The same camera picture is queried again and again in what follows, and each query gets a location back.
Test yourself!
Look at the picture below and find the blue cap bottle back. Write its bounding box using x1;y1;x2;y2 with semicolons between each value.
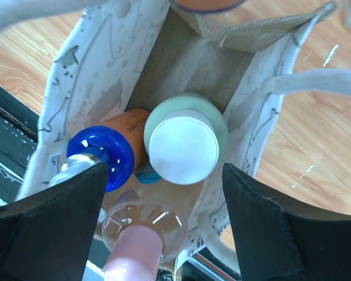
171;0;246;13

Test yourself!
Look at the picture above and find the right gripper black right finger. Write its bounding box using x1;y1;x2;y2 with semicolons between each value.
222;163;351;280

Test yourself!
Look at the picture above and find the green bottle white cap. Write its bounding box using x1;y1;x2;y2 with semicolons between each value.
144;92;229;185

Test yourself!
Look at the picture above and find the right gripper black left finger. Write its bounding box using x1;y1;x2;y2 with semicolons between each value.
0;163;108;280

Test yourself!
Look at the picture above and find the blue cap bottle front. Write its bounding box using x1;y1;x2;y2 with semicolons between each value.
49;109;150;193

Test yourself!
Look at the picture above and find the beige canvas bag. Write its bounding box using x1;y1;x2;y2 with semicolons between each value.
0;1;351;280

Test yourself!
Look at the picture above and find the pink cap bottle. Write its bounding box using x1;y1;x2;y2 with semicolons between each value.
102;190;188;280

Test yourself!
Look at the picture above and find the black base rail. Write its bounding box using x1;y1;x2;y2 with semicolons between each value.
0;87;39;206

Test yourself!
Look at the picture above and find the blue cap bottle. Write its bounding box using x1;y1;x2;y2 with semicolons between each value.
171;0;246;13
49;109;150;193

